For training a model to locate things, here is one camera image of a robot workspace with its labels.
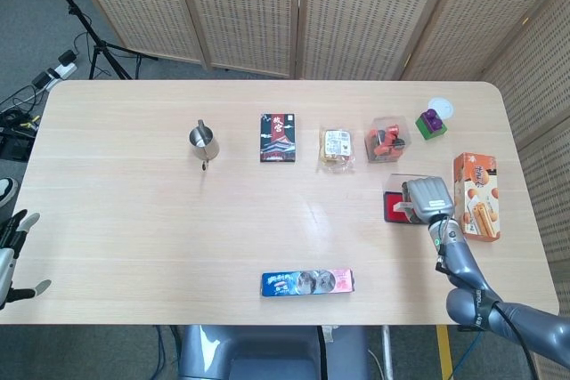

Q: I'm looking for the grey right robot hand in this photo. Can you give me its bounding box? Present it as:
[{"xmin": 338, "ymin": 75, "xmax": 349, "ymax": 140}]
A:
[{"xmin": 400, "ymin": 176, "xmax": 455, "ymax": 224}]

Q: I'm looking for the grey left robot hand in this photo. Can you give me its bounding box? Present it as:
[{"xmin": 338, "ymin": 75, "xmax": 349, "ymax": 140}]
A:
[{"xmin": 0, "ymin": 209, "xmax": 53, "ymax": 310}]

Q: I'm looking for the red box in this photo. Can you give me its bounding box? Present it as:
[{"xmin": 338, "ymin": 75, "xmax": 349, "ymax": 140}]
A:
[{"xmin": 383, "ymin": 174, "xmax": 428, "ymax": 224}]

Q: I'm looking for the orange biscuit stick box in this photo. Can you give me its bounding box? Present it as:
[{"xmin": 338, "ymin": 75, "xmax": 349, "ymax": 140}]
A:
[{"xmin": 452, "ymin": 151, "xmax": 502, "ymax": 243}]

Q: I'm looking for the white shoe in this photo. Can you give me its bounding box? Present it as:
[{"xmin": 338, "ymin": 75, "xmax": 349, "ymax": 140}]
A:
[{"xmin": 0, "ymin": 177, "xmax": 19, "ymax": 210}]

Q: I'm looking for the clear box of toy pieces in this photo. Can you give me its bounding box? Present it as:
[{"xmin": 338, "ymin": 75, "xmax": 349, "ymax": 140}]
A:
[{"xmin": 363, "ymin": 116, "xmax": 411, "ymax": 164}]

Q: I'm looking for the green and purple toy block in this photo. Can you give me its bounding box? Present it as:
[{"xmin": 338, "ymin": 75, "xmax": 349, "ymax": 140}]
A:
[{"xmin": 415, "ymin": 108, "xmax": 448, "ymax": 141}]

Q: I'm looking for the packaged bread snack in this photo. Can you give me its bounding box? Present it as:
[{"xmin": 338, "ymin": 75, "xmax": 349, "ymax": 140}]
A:
[{"xmin": 316, "ymin": 127, "xmax": 357, "ymax": 174}]

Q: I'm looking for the black floor box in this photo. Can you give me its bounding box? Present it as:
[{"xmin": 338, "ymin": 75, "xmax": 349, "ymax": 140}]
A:
[{"xmin": 0, "ymin": 128, "xmax": 35, "ymax": 161}]

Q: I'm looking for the blue Oreo cookie box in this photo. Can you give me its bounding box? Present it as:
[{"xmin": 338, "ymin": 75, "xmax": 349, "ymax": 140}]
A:
[{"xmin": 260, "ymin": 268, "xmax": 356, "ymax": 299}]

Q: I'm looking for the silver table leg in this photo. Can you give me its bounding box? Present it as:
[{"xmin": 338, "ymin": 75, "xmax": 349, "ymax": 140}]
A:
[{"xmin": 380, "ymin": 325, "xmax": 395, "ymax": 380}]

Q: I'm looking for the dark palace print box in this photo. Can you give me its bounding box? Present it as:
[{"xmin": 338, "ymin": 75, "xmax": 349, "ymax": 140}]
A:
[{"xmin": 258, "ymin": 112, "xmax": 297, "ymax": 164}]

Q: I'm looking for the white power strip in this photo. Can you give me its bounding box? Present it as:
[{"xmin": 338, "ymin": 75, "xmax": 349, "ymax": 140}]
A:
[{"xmin": 46, "ymin": 61, "xmax": 77, "ymax": 81}]

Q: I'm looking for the grey robot torso base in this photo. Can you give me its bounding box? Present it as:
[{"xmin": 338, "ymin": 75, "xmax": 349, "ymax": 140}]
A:
[{"xmin": 177, "ymin": 324, "xmax": 371, "ymax": 380}]

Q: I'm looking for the stainless steel milk pitcher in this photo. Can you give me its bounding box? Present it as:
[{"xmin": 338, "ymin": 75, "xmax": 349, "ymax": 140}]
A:
[{"xmin": 188, "ymin": 119, "xmax": 220, "ymax": 173}]

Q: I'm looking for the black tripod stand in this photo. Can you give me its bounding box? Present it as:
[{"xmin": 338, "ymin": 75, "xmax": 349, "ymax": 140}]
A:
[{"xmin": 33, "ymin": 0, "xmax": 159, "ymax": 81}]

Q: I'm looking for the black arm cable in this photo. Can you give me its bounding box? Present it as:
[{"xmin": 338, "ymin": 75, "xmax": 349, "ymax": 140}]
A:
[{"xmin": 492, "ymin": 299, "xmax": 551, "ymax": 380}]

